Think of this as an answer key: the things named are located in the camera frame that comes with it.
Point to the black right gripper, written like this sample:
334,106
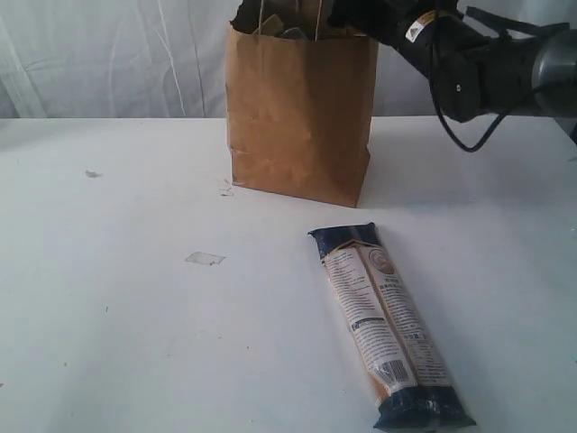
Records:
409,27

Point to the brown paper shopping bag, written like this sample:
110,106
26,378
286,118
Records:
298,112

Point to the long pasta packet dark blue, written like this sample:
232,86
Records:
414,390

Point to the yellow grain bottle white cap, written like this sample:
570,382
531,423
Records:
271,26

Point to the white backdrop curtain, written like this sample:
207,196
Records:
148,59

